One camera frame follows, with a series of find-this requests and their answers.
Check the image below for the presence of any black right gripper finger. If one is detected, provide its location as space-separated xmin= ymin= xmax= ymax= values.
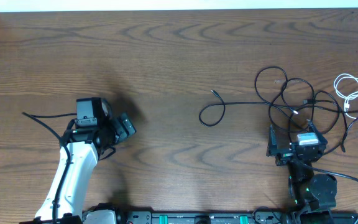
xmin=266 ymin=124 xmax=279 ymax=157
xmin=308 ymin=120 xmax=328 ymax=145

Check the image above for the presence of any white USB cable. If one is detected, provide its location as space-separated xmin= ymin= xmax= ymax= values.
xmin=333 ymin=73 xmax=358 ymax=121

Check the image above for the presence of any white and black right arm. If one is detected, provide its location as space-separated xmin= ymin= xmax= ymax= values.
xmin=266 ymin=121 xmax=337 ymax=223

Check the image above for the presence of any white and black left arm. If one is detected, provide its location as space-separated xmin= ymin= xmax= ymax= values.
xmin=24 ymin=113 xmax=136 ymax=223

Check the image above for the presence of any black right camera cable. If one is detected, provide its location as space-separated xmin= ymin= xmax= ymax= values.
xmin=293 ymin=158 xmax=358 ymax=224

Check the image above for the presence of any black camera cable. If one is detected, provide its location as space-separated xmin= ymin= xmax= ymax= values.
xmin=22 ymin=111 xmax=117 ymax=224
xmin=293 ymin=158 xmax=358 ymax=224

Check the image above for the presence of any black left camera cable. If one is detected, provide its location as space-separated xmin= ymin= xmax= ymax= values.
xmin=22 ymin=111 xmax=117 ymax=224

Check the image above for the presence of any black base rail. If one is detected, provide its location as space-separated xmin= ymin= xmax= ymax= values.
xmin=82 ymin=203 xmax=358 ymax=224

